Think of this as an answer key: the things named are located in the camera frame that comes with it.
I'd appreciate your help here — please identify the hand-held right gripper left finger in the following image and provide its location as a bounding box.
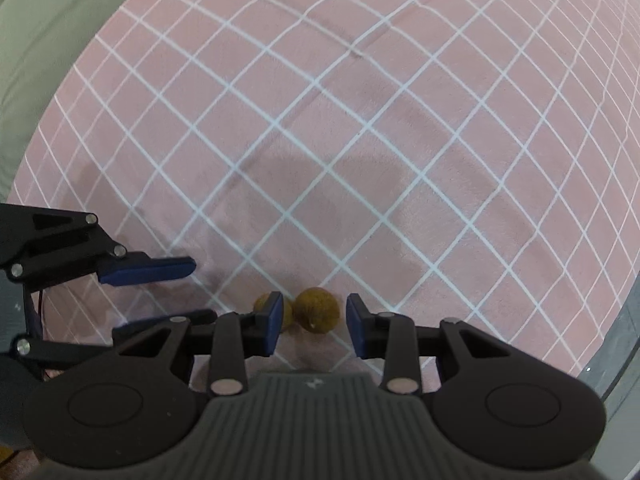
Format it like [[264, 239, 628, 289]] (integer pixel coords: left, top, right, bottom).
[[107, 291, 285, 397]]

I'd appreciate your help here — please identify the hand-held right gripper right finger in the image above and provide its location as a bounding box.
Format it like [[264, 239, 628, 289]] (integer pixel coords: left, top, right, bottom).
[[346, 292, 523, 397]]

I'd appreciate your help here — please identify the beige sofa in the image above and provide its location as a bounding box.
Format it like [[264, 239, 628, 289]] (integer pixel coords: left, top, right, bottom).
[[0, 0, 166, 201]]

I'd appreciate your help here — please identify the brown longan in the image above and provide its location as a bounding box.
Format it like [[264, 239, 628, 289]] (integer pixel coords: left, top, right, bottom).
[[293, 286, 342, 333], [255, 292, 295, 335]]

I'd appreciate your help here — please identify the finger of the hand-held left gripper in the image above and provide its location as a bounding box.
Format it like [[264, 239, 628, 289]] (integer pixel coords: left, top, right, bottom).
[[12, 309, 219, 373], [0, 202, 197, 287]]

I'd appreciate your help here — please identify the pink checkered tablecloth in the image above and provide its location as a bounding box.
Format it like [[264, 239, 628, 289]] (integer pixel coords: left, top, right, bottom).
[[10, 0, 640, 393]]

